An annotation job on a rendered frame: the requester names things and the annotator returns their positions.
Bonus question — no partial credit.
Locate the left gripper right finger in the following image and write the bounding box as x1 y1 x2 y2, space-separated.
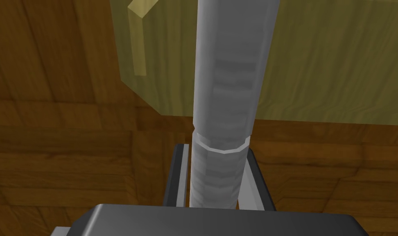
238 148 277 212

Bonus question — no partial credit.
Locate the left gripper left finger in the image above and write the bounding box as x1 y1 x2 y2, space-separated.
163 143 190 208

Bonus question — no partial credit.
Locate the grey cylindrical bar handle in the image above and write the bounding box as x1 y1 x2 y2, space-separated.
189 0 281 209

